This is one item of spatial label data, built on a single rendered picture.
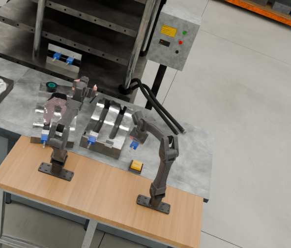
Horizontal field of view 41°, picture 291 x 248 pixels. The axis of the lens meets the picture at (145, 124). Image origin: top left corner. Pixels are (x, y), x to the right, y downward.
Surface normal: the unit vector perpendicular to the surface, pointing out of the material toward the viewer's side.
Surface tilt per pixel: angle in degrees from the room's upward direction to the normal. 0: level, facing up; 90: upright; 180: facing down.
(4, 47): 0
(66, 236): 0
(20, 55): 0
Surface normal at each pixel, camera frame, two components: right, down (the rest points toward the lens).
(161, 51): -0.19, 0.58
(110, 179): 0.27, -0.74
